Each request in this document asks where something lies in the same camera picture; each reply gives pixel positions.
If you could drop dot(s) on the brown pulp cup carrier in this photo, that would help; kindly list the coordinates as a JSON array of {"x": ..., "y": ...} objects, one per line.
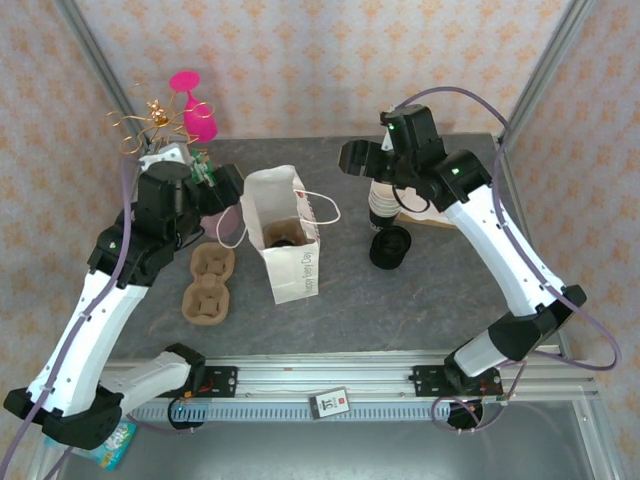
[
  {"x": 207, "y": 305},
  {"x": 272, "y": 231}
]

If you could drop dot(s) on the white party print gift bag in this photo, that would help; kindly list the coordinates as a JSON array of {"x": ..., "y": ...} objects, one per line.
[{"x": 292, "y": 280}]

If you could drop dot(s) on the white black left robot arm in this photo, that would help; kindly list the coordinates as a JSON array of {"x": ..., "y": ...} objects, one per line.
[{"x": 85, "y": 335}]

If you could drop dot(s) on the green white wrapped straw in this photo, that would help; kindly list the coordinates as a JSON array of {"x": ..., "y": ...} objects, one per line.
[
  {"x": 198, "y": 161},
  {"x": 207, "y": 171}
]

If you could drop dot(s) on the pink straw holder cup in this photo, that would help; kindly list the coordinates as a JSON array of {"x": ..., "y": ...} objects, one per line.
[{"x": 215, "y": 227}]

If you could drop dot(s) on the paper cup stack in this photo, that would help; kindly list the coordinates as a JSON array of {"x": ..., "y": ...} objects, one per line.
[{"x": 382, "y": 210}]

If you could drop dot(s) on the pink plastic goblet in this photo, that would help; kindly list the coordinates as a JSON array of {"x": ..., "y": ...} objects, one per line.
[{"x": 200, "y": 125}]

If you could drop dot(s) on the brown cardboard tray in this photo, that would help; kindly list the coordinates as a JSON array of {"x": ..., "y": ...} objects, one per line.
[{"x": 425, "y": 223}]

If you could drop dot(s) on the white number tag card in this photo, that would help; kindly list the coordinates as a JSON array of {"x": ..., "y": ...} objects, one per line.
[{"x": 327, "y": 404}]

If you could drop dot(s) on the blue snack packet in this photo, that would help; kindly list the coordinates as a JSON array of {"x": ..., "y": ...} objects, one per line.
[{"x": 117, "y": 442}]

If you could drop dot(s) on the small circuit board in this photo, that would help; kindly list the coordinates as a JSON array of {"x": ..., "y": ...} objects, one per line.
[{"x": 497, "y": 397}]

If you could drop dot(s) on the grey metal sheet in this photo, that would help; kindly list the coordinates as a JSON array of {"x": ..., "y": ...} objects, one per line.
[{"x": 325, "y": 450}]

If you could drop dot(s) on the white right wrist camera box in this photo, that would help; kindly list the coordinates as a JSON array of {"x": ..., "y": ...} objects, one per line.
[{"x": 388, "y": 141}]

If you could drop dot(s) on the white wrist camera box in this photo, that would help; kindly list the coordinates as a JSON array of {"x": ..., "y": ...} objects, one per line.
[
  {"x": 167, "y": 152},
  {"x": 388, "y": 141}
]

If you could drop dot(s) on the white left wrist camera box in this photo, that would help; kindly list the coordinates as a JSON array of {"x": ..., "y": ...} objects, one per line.
[{"x": 167, "y": 152}]

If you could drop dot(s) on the aluminium frame post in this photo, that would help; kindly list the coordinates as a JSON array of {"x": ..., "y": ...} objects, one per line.
[
  {"x": 547, "y": 65},
  {"x": 101, "y": 65}
]

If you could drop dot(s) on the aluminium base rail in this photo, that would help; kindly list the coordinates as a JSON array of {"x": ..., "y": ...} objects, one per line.
[{"x": 325, "y": 372}]

